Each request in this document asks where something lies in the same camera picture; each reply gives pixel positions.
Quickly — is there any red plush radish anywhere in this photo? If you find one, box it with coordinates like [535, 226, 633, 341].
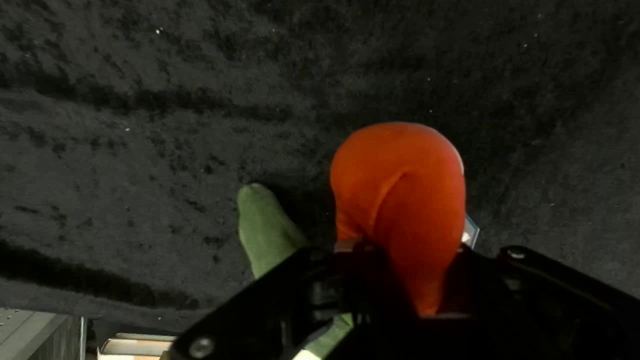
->
[236, 121, 482, 360]

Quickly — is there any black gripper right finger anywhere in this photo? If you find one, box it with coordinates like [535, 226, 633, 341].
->
[459, 247, 640, 360]

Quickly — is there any black tablecloth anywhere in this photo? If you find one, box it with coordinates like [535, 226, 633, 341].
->
[0, 0, 640, 332]

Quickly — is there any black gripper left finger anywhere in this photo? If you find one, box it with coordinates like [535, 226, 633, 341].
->
[166, 248, 374, 360]

